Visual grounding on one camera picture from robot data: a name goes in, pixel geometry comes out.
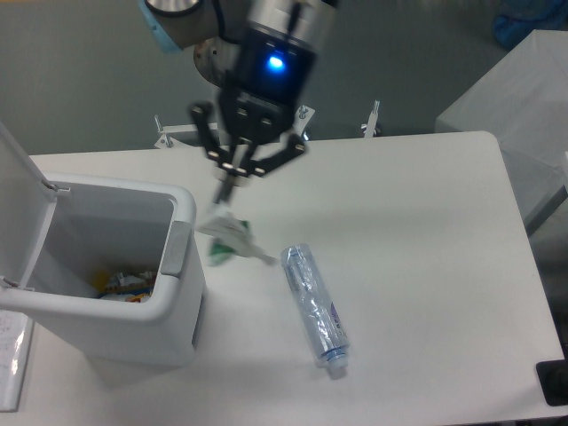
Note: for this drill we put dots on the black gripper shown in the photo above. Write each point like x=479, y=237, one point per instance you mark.
x=258, y=103

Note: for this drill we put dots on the clear plastic wrapper green print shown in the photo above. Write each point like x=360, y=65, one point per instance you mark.
x=231, y=237

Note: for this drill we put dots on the crushed clear plastic bottle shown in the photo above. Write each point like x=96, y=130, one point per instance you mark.
x=322, y=324

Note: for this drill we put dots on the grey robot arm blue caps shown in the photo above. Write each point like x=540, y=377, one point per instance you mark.
x=178, y=25

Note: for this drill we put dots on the white trash can open lid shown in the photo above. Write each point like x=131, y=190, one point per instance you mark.
x=59, y=229

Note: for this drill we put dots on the colourful trash inside can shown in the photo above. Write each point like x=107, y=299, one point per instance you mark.
x=129, y=286

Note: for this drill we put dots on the blue object in background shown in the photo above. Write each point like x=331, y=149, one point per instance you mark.
x=515, y=20

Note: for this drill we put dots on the laminated paper sheet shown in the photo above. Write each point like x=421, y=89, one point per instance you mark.
x=16, y=336

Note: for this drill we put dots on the black device at table edge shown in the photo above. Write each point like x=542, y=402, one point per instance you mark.
x=552, y=376

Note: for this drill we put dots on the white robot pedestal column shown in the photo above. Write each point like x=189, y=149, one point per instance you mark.
x=212, y=59

